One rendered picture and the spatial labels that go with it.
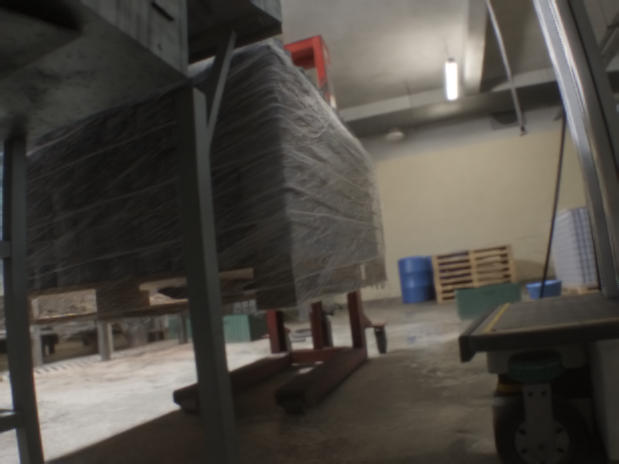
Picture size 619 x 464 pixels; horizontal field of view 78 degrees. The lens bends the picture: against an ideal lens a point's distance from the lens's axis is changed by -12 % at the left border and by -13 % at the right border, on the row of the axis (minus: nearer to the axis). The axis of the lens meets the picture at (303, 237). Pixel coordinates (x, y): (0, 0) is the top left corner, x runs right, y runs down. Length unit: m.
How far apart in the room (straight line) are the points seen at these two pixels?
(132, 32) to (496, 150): 9.93
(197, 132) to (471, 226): 9.39
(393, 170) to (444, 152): 1.25
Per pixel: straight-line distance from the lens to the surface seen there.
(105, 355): 4.28
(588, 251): 5.65
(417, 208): 10.06
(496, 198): 10.12
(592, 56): 1.07
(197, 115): 0.78
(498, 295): 4.31
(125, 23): 0.67
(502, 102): 9.86
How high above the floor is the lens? 0.43
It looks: 7 degrees up
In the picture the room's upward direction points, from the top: 7 degrees counter-clockwise
